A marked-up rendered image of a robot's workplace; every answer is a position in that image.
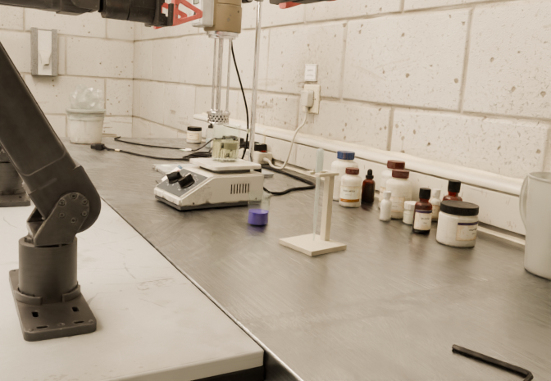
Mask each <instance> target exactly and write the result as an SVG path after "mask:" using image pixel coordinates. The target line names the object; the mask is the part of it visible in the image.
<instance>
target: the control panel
mask: <svg viewBox="0 0 551 381"><path fill-rule="evenodd" d="M188 173H191V175H192V176H193V179H194V181H195V182H194V184H193V185H191V186H190V187H188V188H180V185H179V183H178V182H176V183H173V184H169V182H168V180H169V179H166V180H164V181H163V182H161V183H160V184H159V185H157V187H158V188H160V189H163V190H165V191H167V192H168V193H172V194H174V195H176V196H178V197H181V196H182V195H184V194H185V193H187V192H188V191H189V190H191V189H192V188H194V187H196V186H197V185H198V184H200V183H202V182H203V181H204V180H205V179H207V178H208V177H206V176H204V175H200V174H197V173H194V172H192V171H190V170H186V169H182V170H180V174H181V175H182V176H183V177H184V176H185V175H187V174H188ZM183 177H182V178H183Z"/></svg>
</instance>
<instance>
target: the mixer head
mask: <svg viewBox="0 0 551 381"><path fill-rule="evenodd" d="M192 4H193V5H194V6H196V7H197V8H198V9H200V10H202V11H203V17H202V18H200V19H197V20H192V21H191V24H192V26H193V27H198V28H203V30H204V31H205V32H206V35H207V36H208V38H210V39H214V38H217V39H224V40H229V39H232V40H236V38H238V37H239V34H241V25H242V9H243V8H242V0H192Z"/></svg>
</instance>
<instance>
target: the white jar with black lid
mask: <svg viewBox="0 0 551 381"><path fill-rule="evenodd" d="M479 208H480V207H479V206H478V205H476V204H474V203H471V202H463V201H454V200H447V201H442V202H440V210H441V211H440V212H439V219H438V227H437V234H436V240H437V241H438V242H439V243H442V244H444V245H447V246H451V247H473V246H475V244H476V231H477V225H478V218H479V217H478V214H479Z"/></svg>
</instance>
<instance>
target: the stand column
mask: <svg viewBox="0 0 551 381"><path fill-rule="evenodd" d="M261 23H262V2H257V17H256V32H255V47H254V62H253V91H252V106H251V120H250V135H249V150H248V161H251V162H253V153H254V139H255V124H256V110H257V82H258V67H259V52H260V38H261Z"/></svg>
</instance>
